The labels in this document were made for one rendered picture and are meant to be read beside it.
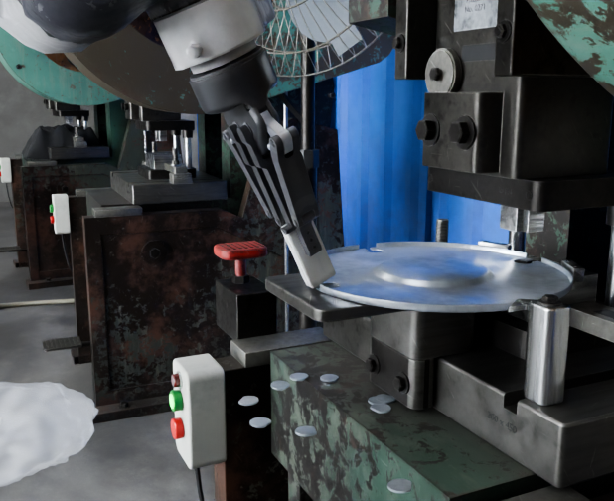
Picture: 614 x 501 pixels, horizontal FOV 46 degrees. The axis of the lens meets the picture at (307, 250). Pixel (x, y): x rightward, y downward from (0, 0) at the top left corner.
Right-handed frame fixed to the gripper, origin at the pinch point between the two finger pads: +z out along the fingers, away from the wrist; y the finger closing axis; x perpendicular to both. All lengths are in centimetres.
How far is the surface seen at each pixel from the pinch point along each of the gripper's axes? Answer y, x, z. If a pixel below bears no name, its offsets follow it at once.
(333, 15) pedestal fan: -72, 52, -10
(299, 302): 3.0, -4.1, 2.8
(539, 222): 3.6, 25.4, 10.3
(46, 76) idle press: -303, 26, -13
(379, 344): -1.5, 3.8, 14.8
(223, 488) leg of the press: -22.1, -17.2, 33.3
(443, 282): 6.1, 9.7, 8.1
